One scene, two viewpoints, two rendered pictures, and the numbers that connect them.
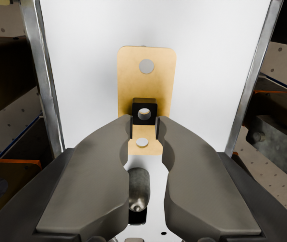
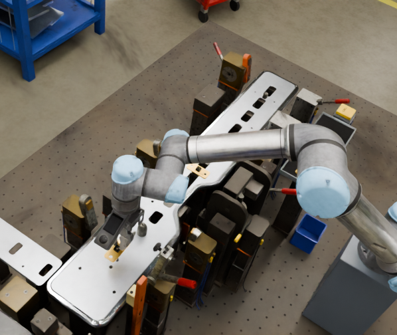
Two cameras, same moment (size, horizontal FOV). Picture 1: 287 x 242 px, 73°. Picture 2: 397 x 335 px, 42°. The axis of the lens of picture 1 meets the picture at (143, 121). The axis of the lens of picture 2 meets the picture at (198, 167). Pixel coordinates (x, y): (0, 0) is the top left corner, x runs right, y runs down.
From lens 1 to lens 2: 1.43 m
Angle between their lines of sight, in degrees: 17
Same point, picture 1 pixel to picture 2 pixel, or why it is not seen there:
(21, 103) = (214, 318)
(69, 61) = (131, 276)
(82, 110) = (139, 263)
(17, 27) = not seen: outside the picture
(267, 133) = (91, 224)
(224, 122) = not seen: hidden behind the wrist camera
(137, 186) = (139, 230)
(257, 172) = (95, 179)
